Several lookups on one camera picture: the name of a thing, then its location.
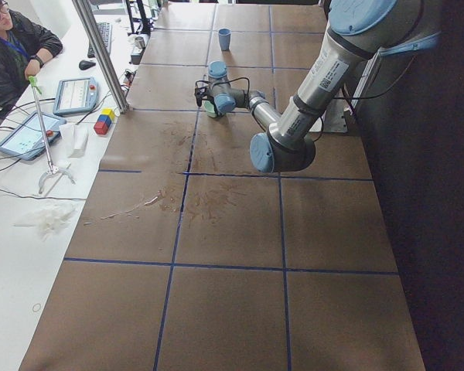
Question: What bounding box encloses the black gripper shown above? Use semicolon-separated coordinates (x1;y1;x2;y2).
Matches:
194;80;213;107

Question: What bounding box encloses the mint green bowl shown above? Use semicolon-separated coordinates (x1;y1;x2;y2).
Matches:
203;100;223;118

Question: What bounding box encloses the blue-grey plastic cup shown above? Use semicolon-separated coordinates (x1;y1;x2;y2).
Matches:
218;28;231;51

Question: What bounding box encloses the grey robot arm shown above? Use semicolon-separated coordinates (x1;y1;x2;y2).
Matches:
194;1;442;173

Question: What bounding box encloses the steel metal cup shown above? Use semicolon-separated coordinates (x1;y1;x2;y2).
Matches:
134;36;145;49

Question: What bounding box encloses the red yellow blue block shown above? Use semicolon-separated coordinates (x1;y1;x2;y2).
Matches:
94;108;115;135

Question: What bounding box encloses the black keyboard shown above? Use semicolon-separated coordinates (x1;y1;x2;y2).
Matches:
87;22;113;60

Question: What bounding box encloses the black computer mouse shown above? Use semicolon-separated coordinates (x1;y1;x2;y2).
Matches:
78;60;96;71

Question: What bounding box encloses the upper teach pendant tablet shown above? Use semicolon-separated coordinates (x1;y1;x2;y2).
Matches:
53;77;98;117

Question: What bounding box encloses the teach pendant tablet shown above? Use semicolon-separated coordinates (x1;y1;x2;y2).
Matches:
53;77;98;117
0;111;67;161

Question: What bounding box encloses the white tissue paper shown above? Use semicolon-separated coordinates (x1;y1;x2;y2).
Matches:
60;123;88;158

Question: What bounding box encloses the lower teach pendant tablet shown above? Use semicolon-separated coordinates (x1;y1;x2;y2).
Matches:
0;111;67;161

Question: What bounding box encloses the person in black jacket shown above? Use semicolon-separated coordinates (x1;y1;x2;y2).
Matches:
0;1;63;118

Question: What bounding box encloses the crumpled clear plastic wrap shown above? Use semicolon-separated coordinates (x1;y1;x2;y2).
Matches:
13;203;76;240

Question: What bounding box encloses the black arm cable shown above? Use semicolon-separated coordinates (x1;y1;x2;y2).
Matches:
195;76;252;102

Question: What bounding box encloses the aluminium frame post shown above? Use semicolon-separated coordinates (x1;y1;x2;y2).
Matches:
72;0;129;114

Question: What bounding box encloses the green handled reacher grabber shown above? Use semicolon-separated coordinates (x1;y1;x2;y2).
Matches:
27;75;77;195

